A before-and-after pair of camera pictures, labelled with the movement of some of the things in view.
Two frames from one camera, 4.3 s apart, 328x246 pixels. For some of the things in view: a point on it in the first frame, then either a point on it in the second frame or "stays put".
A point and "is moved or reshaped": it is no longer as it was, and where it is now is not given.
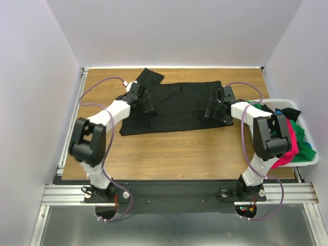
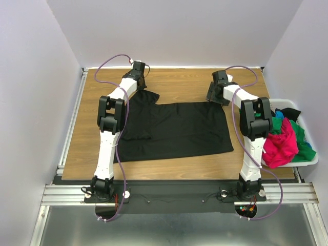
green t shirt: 305,152 stays put
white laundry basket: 290,104 stays put
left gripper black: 147,107 to 144,85
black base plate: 134,197 stays put
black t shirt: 177,106 is moved or reshaped
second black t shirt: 290,113 stays put
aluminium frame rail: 61,195 stays put
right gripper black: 211,108 to 212,93
